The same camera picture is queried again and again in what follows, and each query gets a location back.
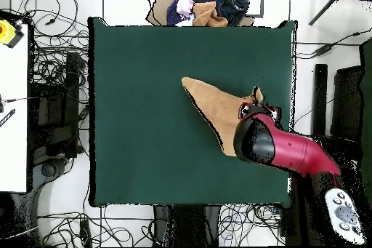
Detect dark green draped cloth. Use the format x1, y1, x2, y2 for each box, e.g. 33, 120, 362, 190
358, 36, 372, 199

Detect dark green table cloth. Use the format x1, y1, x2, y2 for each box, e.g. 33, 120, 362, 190
87, 16, 298, 208

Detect dark blue jeans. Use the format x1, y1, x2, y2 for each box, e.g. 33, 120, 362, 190
191, 0, 250, 27

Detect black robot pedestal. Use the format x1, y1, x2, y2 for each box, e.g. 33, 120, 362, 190
152, 204, 222, 247

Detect black cable tangle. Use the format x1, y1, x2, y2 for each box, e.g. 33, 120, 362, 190
9, 0, 89, 106

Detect crumpled tan cloth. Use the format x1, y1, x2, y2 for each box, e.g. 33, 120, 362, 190
192, 1, 229, 28

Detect gray chair base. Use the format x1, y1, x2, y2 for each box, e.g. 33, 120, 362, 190
31, 156, 72, 202

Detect yellow emergency stop button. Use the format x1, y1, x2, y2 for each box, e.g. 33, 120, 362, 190
0, 19, 25, 49

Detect cardboard laundry box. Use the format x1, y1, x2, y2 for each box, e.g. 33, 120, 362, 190
145, 0, 265, 27

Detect black striped strip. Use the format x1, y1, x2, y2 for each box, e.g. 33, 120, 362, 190
0, 108, 16, 128

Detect black equipment stand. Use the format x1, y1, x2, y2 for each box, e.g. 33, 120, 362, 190
27, 51, 88, 161

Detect white side table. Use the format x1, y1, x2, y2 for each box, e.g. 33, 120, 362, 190
0, 23, 30, 193

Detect blue dotted garment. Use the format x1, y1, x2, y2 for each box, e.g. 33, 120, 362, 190
166, 0, 193, 26

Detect tan terry towel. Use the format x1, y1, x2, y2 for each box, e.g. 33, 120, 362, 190
181, 76, 265, 157

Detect black adapter with cable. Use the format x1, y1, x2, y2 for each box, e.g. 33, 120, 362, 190
296, 28, 372, 60

